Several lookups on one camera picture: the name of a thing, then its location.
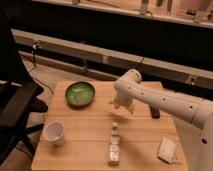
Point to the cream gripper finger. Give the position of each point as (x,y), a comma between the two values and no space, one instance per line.
(130,108)
(112,102)

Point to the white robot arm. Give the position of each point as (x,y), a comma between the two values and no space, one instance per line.
(191,109)

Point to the black rectangular remote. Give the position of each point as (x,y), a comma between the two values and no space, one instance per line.
(155,113)

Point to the green bowl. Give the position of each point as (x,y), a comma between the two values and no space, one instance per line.
(80,94)

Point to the clear plastic bottle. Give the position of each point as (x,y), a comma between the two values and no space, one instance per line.
(114,146)

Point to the white paper cup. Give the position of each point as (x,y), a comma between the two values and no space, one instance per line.
(54,133)

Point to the black office chair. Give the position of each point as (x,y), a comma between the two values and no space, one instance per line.
(18,97)

